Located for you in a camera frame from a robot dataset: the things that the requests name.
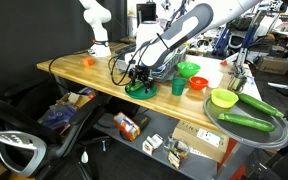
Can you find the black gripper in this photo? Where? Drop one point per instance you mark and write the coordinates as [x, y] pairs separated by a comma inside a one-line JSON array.
[[141, 72]]

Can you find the small green jalapeno pepper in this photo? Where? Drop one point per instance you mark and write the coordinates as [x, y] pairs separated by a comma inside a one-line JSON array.
[[138, 86]]

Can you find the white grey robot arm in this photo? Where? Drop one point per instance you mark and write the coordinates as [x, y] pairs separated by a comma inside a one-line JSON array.
[[184, 23]]

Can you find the dark green plate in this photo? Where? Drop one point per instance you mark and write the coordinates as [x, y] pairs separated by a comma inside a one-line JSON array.
[[144, 95]]

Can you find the large green jalapeno pepper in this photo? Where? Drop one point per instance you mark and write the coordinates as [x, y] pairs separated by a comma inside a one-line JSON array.
[[130, 88]]

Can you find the large grey round plate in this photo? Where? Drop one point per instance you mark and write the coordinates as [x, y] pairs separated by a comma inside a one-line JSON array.
[[237, 135]]

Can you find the grey dish rack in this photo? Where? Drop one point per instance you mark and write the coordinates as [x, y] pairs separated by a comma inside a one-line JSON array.
[[170, 71]]

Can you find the small black box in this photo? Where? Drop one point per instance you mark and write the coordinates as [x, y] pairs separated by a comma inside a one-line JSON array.
[[141, 120]]

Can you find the dark green plastic cup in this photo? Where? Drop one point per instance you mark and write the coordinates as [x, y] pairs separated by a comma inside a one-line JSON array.
[[178, 86]]

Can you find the orange white carton box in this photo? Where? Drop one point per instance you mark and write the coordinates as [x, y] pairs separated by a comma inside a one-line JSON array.
[[126, 126]]

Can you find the grey lower table shelf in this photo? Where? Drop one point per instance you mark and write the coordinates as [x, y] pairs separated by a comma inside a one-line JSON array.
[[164, 124]]

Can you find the bright green plastic bowl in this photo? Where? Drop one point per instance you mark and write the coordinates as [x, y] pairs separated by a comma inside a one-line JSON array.
[[188, 68]]

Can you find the orange cube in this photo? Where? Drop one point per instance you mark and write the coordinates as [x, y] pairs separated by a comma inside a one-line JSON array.
[[88, 61]]

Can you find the red plastic bowl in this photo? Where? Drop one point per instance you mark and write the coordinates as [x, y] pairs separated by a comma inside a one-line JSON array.
[[199, 82]]

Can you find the small white box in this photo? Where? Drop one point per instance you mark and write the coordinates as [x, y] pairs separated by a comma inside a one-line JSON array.
[[152, 144]]

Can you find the open cardboard floor box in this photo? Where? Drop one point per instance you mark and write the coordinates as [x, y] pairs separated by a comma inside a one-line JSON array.
[[75, 98]]

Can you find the black computer monitor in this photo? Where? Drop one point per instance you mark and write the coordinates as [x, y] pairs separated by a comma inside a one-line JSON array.
[[146, 12]]

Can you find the white plastic scoop cup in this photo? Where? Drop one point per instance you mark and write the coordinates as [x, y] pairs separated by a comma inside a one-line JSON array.
[[215, 80]]

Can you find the clear plastic container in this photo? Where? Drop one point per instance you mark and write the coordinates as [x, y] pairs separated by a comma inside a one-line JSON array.
[[176, 151]]

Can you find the large cardboard box with label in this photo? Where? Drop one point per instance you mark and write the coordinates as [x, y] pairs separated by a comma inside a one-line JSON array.
[[197, 140]]

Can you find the lime green bowl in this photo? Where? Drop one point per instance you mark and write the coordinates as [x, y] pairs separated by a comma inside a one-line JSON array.
[[224, 98]]

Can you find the small red cone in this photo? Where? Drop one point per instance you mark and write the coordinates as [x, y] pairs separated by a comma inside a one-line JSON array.
[[224, 62]]

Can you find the blue plastic bag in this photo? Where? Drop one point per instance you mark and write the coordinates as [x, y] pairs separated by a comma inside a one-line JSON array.
[[55, 117]]

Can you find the shiny metal cup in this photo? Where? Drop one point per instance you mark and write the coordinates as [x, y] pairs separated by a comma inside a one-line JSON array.
[[237, 83]]

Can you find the red table leg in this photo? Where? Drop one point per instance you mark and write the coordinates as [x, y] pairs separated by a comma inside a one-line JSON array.
[[232, 148]]

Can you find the dark green speckled zucchini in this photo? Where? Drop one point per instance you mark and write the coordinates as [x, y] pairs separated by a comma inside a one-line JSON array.
[[247, 122]]

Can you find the blue metal stand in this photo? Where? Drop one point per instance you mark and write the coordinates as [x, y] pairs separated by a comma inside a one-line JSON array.
[[247, 38]]

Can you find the light green striped zucchini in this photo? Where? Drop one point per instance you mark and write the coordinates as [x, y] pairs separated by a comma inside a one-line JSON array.
[[258, 104]]

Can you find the black office chair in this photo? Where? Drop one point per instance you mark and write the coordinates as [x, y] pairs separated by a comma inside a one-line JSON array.
[[17, 123]]

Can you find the brown cardboard background box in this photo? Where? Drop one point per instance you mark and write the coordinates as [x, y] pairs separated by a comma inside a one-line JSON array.
[[272, 65]]

